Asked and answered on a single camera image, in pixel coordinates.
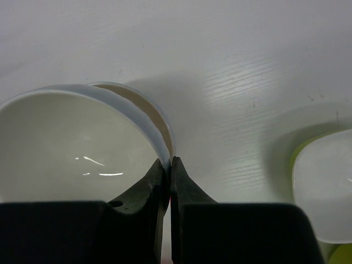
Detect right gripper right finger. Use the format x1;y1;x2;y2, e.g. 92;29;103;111
170;157;324;263

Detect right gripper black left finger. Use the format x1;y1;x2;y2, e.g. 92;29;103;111
1;160;166;263

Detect lime green bowl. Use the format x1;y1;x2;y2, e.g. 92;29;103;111
288;132;352;264

